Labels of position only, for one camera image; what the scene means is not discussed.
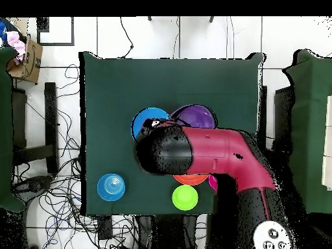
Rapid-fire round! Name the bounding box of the blue small bowl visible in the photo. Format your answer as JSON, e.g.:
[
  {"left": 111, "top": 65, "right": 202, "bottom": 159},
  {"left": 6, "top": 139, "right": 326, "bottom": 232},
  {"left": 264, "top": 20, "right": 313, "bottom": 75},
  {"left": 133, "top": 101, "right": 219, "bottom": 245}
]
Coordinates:
[{"left": 96, "top": 172, "right": 126, "bottom": 202}]

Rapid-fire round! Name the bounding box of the orange large bowl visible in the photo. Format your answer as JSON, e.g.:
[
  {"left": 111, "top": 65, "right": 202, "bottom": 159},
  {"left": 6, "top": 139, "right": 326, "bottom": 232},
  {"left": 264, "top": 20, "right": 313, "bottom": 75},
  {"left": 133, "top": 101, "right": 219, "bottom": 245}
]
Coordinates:
[{"left": 172, "top": 174, "right": 210, "bottom": 186}]

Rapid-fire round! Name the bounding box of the blue item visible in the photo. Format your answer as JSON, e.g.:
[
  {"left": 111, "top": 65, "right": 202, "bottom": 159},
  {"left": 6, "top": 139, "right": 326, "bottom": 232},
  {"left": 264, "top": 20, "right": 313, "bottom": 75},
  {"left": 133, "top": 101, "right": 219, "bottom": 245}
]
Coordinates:
[{"left": 0, "top": 20, "right": 11, "bottom": 47}]

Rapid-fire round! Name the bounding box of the pink cloth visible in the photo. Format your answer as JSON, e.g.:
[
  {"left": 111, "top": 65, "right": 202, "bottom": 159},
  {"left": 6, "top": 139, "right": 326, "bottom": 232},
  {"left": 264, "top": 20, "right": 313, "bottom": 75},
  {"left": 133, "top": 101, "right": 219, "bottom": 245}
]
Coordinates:
[{"left": 5, "top": 30, "right": 27, "bottom": 65}]

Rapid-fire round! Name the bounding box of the black power strip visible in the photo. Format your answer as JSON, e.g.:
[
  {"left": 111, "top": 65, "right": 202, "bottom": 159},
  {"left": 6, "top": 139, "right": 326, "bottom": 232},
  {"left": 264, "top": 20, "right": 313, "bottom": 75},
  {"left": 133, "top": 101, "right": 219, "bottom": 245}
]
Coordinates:
[{"left": 97, "top": 215, "right": 113, "bottom": 241}]

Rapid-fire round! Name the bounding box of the cardboard box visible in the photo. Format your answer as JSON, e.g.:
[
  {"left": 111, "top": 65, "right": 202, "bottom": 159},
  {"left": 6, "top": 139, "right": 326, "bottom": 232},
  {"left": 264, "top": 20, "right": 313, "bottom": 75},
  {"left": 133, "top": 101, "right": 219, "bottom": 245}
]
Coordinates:
[{"left": 6, "top": 18, "right": 44, "bottom": 84}]

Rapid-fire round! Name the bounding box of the tangle of black cables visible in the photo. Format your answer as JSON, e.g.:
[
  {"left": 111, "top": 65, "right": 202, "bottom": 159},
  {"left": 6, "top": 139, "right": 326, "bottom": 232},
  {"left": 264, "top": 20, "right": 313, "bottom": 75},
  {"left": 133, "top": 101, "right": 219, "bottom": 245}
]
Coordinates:
[{"left": 11, "top": 63, "right": 139, "bottom": 249}]

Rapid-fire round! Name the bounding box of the pink-red small bowl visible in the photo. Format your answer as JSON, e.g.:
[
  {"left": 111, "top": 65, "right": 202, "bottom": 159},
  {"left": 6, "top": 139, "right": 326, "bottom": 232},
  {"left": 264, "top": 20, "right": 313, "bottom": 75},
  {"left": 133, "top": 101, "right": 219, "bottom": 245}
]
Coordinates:
[{"left": 208, "top": 174, "right": 219, "bottom": 191}]

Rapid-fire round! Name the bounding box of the green cloth covered table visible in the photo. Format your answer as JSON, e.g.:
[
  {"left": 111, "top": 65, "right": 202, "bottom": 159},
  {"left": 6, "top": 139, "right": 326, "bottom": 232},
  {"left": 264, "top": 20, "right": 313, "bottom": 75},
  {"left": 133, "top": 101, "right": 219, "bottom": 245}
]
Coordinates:
[
  {"left": 0, "top": 46, "right": 27, "bottom": 213},
  {"left": 281, "top": 49, "right": 332, "bottom": 215}
]

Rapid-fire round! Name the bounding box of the dark green tablecloth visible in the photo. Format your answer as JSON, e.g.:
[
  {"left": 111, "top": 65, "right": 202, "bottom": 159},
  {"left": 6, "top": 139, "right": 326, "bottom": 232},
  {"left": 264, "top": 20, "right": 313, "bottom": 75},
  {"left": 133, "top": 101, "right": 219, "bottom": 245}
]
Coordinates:
[{"left": 78, "top": 51, "right": 266, "bottom": 217}]

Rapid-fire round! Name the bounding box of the black metal stand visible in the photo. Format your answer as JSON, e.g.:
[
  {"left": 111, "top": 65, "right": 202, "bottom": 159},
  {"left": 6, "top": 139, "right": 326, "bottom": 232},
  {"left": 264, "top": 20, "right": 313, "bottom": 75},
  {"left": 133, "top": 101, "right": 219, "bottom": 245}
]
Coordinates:
[{"left": 11, "top": 82, "right": 60, "bottom": 175}]

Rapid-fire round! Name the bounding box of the blue large bowl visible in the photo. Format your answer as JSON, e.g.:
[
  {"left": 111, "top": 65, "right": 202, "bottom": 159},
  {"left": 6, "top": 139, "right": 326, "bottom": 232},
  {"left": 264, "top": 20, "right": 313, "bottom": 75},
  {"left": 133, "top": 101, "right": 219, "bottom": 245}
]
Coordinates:
[{"left": 130, "top": 107, "right": 171, "bottom": 142}]

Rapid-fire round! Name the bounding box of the green small bowl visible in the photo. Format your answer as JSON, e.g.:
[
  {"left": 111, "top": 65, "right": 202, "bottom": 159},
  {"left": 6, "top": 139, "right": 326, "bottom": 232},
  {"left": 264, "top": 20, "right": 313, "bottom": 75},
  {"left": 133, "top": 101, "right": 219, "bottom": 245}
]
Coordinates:
[{"left": 171, "top": 184, "right": 199, "bottom": 211}]

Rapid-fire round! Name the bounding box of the black square frame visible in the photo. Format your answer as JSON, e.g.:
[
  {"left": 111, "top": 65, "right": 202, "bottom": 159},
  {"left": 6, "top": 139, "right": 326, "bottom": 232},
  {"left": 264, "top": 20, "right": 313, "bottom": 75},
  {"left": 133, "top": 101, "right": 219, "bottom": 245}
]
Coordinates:
[{"left": 36, "top": 16, "right": 75, "bottom": 47}]

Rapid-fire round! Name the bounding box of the black chair base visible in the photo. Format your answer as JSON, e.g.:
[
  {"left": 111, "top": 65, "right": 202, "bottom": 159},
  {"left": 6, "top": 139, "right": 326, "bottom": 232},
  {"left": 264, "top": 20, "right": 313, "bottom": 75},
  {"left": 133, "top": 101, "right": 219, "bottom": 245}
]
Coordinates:
[{"left": 11, "top": 174, "right": 54, "bottom": 206}]

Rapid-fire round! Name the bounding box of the black cable with connector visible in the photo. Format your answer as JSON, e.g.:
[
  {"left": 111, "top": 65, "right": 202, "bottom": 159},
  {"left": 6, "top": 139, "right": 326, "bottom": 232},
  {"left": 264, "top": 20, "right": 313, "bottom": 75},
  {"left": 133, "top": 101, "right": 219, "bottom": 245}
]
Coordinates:
[{"left": 119, "top": 16, "right": 135, "bottom": 59}]

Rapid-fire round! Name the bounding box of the purple large bowl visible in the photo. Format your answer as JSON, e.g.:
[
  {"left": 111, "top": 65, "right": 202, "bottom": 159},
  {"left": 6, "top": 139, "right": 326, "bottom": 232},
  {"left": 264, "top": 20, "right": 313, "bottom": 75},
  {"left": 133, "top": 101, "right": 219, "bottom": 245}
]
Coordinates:
[{"left": 169, "top": 104, "right": 218, "bottom": 129}]

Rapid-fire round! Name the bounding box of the black cabinet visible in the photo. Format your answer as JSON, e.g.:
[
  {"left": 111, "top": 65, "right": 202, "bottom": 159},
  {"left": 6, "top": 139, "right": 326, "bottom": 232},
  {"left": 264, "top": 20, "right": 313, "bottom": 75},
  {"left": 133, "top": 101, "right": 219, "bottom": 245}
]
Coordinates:
[{"left": 273, "top": 86, "right": 295, "bottom": 146}]

